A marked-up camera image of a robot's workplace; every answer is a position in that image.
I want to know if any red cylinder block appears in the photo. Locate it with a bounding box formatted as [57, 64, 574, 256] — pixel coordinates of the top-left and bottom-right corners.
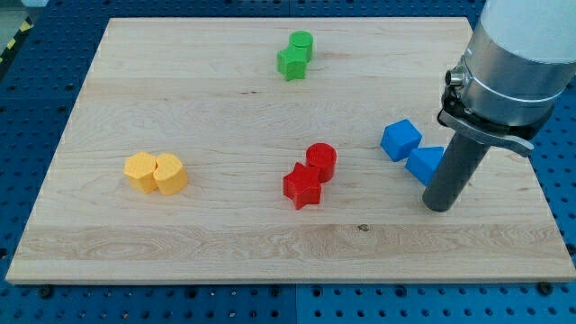
[305, 142, 338, 183]

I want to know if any light wooden board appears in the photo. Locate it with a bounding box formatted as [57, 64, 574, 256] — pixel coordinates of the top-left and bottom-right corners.
[6, 18, 575, 284]

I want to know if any blue cube block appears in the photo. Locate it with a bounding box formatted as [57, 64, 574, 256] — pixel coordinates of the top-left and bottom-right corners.
[381, 119, 422, 162]

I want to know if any blue triangular block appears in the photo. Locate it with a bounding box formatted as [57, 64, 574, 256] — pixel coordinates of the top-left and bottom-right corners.
[405, 147, 445, 186]

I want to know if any green cylinder block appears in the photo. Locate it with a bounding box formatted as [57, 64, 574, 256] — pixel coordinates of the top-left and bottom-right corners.
[289, 30, 313, 62]

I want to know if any yellow hexagon block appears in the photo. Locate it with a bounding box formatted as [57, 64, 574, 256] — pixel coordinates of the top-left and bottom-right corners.
[123, 151, 158, 194]

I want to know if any red star block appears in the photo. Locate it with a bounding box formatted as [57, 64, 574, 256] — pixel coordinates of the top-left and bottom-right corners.
[283, 162, 322, 210]

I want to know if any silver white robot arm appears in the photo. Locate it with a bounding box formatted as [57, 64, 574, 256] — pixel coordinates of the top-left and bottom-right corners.
[438, 0, 575, 157]

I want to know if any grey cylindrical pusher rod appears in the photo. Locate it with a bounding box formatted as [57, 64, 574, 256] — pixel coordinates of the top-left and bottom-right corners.
[422, 132, 490, 212]

